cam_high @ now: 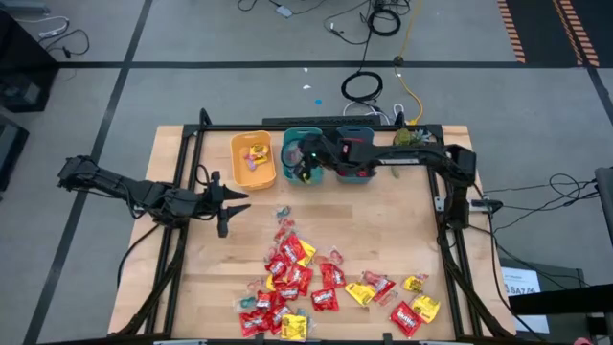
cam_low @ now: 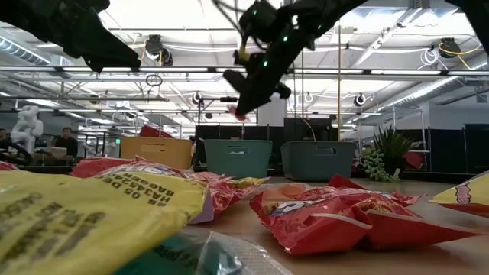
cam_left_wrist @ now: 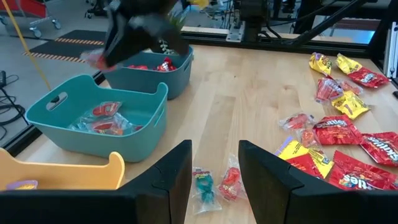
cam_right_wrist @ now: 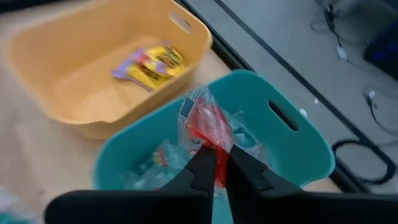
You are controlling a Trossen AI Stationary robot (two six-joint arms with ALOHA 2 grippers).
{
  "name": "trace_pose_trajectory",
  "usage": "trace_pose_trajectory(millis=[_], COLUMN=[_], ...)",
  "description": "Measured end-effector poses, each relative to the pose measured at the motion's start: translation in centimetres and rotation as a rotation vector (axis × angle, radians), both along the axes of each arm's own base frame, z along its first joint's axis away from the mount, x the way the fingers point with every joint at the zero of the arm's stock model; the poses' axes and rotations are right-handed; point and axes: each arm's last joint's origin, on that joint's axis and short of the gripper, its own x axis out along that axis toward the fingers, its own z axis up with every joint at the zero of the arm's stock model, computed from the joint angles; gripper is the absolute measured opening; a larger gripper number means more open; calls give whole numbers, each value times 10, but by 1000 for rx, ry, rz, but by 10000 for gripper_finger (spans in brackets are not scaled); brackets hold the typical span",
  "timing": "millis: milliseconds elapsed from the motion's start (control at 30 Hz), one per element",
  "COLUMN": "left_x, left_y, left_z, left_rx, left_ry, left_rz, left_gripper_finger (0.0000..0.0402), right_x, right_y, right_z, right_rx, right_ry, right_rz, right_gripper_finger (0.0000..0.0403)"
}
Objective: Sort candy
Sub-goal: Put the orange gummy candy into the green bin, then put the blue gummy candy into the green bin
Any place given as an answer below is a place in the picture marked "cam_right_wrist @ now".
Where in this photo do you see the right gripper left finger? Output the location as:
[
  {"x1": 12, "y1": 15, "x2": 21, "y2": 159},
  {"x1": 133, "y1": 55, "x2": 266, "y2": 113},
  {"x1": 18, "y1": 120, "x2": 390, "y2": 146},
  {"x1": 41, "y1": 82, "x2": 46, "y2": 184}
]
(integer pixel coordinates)
[{"x1": 44, "y1": 144, "x2": 218, "y2": 224}]

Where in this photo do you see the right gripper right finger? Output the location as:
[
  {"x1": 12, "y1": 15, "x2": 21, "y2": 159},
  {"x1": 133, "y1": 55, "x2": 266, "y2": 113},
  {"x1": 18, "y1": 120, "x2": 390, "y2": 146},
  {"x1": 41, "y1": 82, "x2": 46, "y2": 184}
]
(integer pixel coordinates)
[{"x1": 224, "y1": 144, "x2": 398, "y2": 224}]

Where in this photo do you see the clear wrapper teal candy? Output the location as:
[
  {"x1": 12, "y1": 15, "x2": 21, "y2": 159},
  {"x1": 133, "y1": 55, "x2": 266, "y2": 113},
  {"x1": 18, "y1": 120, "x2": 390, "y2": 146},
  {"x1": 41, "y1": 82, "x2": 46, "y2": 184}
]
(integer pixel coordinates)
[
  {"x1": 119, "y1": 167, "x2": 175, "y2": 191},
  {"x1": 0, "y1": 186, "x2": 37, "y2": 224},
  {"x1": 231, "y1": 110, "x2": 270, "y2": 164}
]

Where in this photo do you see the clear wrapper red candy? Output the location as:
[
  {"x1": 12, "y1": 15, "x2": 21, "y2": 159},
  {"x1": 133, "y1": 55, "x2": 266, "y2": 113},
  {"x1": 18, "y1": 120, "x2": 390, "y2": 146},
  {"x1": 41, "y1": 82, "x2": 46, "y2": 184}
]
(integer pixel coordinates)
[
  {"x1": 177, "y1": 85, "x2": 235, "y2": 189},
  {"x1": 146, "y1": 139, "x2": 187, "y2": 175}
]

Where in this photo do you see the yellow Sour Patch bag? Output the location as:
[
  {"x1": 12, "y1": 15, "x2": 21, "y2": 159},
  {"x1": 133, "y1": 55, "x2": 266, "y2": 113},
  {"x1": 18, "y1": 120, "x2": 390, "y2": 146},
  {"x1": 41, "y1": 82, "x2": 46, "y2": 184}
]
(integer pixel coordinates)
[
  {"x1": 111, "y1": 47, "x2": 167, "y2": 93},
  {"x1": 145, "y1": 44, "x2": 188, "y2": 78}
]

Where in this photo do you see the teal plastic basket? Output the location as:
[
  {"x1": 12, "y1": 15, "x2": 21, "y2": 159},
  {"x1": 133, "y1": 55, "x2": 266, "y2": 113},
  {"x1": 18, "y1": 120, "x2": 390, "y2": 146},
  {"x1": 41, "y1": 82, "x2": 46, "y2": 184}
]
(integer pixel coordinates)
[{"x1": 92, "y1": 68, "x2": 336, "y2": 224}]

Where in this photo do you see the yellow plastic basket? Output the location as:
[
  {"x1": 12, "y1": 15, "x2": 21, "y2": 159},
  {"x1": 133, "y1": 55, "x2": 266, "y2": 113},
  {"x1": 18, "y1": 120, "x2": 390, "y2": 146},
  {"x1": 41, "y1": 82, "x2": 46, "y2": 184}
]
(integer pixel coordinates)
[{"x1": 2, "y1": 0, "x2": 214, "y2": 141}]

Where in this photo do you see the black cabinet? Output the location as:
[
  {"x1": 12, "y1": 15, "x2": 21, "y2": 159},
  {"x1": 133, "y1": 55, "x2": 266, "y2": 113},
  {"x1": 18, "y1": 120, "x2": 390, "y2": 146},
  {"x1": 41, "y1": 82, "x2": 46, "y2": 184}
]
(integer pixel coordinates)
[{"x1": 363, "y1": 17, "x2": 398, "y2": 82}]

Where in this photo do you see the black coiled cable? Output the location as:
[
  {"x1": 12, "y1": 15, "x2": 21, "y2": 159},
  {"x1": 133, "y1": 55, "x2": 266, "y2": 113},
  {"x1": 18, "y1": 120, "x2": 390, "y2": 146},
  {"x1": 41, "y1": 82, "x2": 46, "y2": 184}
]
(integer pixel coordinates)
[{"x1": 331, "y1": 138, "x2": 396, "y2": 186}]

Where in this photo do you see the black cable with adapter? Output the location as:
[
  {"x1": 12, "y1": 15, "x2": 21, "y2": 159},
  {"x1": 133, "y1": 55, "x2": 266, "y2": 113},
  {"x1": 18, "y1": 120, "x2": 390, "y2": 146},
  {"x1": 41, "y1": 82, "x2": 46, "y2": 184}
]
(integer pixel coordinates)
[{"x1": 363, "y1": 86, "x2": 398, "y2": 138}]

